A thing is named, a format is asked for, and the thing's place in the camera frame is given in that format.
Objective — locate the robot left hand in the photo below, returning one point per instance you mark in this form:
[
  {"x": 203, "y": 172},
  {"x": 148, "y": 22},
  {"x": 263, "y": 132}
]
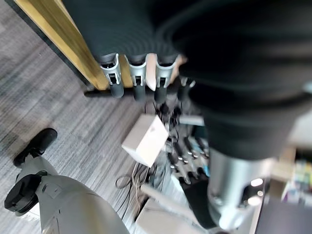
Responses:
[{"x": 219, "y": 48}]

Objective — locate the black rack base bar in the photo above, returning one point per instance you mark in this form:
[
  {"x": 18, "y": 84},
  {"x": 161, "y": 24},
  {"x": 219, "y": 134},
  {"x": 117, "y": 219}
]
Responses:
[{"x": 100, "y": 93}]

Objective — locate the yellow wooden rack board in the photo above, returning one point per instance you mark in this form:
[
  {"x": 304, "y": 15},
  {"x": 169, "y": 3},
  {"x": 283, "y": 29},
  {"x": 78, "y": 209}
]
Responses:
[{"x": 65, "y": 41}]

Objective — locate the pale pink slipper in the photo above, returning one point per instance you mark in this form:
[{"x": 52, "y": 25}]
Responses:
[{"x": 151, "y": 70}]

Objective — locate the white square box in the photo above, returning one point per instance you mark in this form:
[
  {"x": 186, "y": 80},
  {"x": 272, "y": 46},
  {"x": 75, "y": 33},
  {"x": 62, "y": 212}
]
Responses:
[{"x": 146, "y": 139}]

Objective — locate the light wooden shelf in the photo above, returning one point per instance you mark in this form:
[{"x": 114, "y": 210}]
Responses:
[{"x": 280, "y": 170}]

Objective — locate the colourful items on shelf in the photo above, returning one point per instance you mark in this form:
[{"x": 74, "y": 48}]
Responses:
[{"x": 298, "y": 182}]

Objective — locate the white flat carton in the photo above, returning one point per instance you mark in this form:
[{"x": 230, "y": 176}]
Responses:
[{"x": 161, "y": 219}]

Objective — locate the dark robot foot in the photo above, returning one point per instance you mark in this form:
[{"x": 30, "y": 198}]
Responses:
[{"x": 36, "y": 143}]

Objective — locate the silver robot leg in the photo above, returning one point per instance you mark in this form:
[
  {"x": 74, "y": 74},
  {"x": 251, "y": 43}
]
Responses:
[{"x": 73, "y": 207}]

